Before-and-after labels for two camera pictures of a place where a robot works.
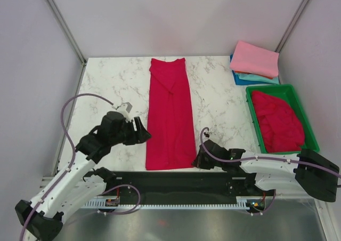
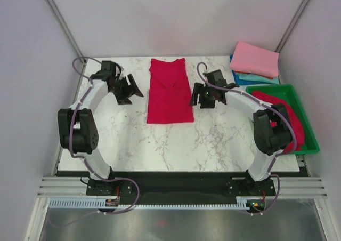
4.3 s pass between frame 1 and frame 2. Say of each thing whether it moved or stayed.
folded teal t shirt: stayed
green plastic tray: stayed
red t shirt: moved
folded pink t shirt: stayed
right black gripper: moved
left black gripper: moved
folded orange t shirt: stayed
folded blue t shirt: stayed
